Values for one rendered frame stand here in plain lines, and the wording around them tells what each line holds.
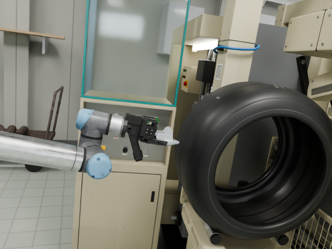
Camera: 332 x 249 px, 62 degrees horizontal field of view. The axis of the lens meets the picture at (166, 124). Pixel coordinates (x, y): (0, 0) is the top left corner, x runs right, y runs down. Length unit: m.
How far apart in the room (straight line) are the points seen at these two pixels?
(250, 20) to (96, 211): 1.37
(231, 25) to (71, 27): 3.42
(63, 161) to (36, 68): 3.75
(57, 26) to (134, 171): 3.17
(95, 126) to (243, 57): 0.75
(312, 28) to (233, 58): 0.33
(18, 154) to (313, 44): 1.09
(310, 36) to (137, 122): 0.76
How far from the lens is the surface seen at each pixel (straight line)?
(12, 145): 0.81
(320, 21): 1.25
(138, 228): 1.91
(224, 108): 0.93
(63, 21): 4.51
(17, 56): 4.36
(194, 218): 1.30
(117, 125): 0.94
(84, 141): 0.96
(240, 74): 1.34
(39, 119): 4.64
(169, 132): 0.98
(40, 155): 0.82
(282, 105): 0.98
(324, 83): 1.37
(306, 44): 1.29
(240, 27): 1.34
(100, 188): 1.76
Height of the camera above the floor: 1.52
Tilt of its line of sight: 12 degrees down
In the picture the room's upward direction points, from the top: 7 degrees clockwise
